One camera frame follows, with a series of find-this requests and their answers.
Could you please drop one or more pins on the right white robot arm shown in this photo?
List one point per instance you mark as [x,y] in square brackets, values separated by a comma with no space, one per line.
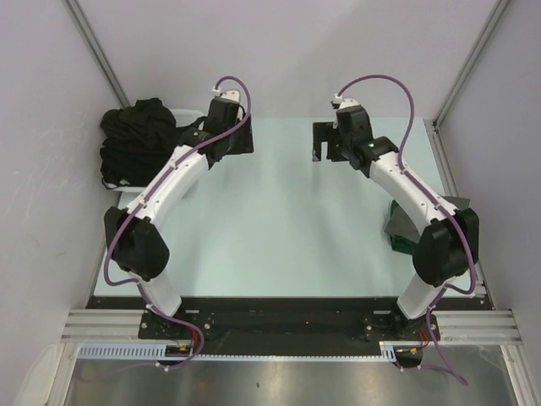
[448,244]

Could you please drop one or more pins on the white plastic basket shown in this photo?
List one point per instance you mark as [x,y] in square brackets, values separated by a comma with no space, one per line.
[183,117]

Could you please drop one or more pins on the green folded t shirt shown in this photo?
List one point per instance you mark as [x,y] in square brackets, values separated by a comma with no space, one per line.
[398,243]

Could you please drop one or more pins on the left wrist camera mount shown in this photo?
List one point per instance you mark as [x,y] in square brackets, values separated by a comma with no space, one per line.
[230,95]

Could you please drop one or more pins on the aluminium frame rail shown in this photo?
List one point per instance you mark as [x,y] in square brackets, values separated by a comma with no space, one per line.
[472,327]

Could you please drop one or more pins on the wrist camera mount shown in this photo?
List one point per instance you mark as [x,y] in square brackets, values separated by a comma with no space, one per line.
[340,102]
[230,95]

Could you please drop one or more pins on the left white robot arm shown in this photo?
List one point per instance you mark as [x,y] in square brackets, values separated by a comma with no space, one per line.
[134,240]

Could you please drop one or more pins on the light blue cable duct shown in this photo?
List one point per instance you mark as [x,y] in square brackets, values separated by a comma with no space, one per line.
[163,352]

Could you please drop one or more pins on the black t shirts pile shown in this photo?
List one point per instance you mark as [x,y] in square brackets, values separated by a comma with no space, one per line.
[139,141]

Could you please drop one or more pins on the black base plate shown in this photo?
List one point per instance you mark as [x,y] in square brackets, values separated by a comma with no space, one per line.
[285,326]

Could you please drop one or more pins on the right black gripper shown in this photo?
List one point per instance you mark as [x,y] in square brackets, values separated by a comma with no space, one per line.
[322,131]

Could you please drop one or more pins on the grey t shirt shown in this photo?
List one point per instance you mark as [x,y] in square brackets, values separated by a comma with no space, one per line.
[400,224]

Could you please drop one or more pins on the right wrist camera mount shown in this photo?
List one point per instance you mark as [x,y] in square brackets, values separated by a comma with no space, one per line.
[340,102]

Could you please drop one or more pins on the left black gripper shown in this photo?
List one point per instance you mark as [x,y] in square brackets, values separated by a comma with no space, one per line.
[245,144]

